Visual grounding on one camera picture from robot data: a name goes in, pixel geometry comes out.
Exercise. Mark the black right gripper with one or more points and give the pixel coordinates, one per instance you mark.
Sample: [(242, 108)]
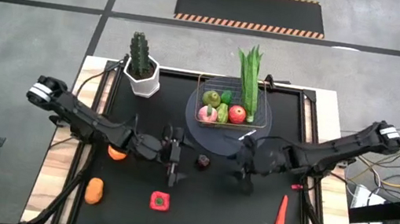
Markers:
[(264, 157)]

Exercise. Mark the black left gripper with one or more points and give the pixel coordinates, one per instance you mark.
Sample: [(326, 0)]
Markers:
[(174, 148)]

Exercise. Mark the dark purple plum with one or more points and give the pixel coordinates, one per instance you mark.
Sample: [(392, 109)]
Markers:
[(203, 161)]

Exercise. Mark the red bell pepper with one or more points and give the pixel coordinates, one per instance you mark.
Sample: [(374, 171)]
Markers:
[(159, 201)]

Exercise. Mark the red apple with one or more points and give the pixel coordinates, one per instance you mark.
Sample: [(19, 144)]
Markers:
[(237, 114)]

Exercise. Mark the pink peach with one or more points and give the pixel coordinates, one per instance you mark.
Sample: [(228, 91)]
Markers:
[(207, 114)]

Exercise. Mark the green chayote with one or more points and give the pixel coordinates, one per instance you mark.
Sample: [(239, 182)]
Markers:
[(222, 114)]

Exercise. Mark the olive green pear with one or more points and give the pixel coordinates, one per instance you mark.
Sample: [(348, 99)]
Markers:
[(211, 98)]

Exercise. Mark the green romaine lettuce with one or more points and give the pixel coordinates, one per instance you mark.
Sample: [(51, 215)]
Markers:
[(250, 83)]

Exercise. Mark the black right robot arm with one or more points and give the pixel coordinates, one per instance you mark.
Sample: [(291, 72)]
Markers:
[(337, 152)]

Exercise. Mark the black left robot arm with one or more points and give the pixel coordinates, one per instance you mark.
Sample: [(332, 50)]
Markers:
[(95, 124)]

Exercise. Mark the small white stick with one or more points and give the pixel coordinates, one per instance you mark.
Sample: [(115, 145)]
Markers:
[(246, 135)]

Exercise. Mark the grey round plate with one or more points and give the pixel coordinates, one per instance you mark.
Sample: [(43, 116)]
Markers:
[(215, 140)]

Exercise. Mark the orange carrot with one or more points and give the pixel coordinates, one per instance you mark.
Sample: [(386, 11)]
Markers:
[(280, 215)]

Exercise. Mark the small red tag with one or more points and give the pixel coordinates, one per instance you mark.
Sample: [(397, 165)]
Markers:
[(297, 187)]

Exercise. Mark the orange tangerine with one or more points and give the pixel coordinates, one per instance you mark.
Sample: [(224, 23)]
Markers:
[(116, 154)]

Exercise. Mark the white hexagonal plant pot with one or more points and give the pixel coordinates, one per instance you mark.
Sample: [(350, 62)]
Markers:
[(144, 85)]

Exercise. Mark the white box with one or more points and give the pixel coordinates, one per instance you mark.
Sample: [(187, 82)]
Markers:
[(365, 200)]

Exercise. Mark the green cactus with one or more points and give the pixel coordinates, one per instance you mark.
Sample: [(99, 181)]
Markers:
[(139, 55)]

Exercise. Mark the black striped floor mat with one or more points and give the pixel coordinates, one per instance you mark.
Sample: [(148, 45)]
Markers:
[(251, 10)]

